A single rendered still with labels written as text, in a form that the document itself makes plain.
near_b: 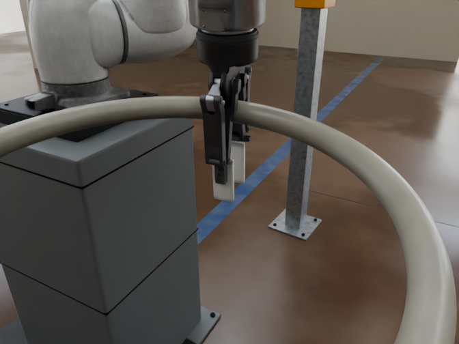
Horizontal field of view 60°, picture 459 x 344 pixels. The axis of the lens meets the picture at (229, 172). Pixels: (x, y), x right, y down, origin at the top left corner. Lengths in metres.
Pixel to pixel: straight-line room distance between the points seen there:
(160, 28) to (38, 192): 0.46
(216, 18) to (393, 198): 0.26
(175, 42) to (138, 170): 0.33
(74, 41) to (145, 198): 0.38
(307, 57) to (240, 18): 1.21
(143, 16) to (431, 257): 0.82
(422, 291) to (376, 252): 1.63
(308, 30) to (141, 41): 0.82
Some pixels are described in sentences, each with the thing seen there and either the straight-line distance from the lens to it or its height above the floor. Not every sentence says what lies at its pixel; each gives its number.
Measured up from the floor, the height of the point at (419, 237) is 0.94.
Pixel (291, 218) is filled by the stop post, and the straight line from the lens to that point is 1.94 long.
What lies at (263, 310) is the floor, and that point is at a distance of 1.55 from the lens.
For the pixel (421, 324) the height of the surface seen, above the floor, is 0.93.
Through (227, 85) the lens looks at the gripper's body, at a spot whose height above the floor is 1.00.
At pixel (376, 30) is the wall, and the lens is 6.63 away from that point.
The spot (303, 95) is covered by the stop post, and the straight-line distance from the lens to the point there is 1.69.
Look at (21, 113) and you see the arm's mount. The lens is 1.00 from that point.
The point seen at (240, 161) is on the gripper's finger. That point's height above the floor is 0.87.
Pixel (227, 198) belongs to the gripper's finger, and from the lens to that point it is 0.57.
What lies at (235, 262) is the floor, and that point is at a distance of 1.75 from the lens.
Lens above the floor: 1.12
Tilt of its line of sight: 27 degrees down
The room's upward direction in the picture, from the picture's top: straight up
